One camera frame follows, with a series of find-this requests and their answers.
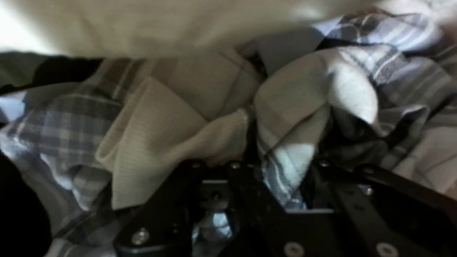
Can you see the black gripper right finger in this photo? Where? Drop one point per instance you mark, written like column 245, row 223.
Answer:
column 395, row 205

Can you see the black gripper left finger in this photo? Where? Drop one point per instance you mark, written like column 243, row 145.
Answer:
column 162, row 223

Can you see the plaid blue white shirt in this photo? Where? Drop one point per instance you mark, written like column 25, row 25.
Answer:
column 157, row 143

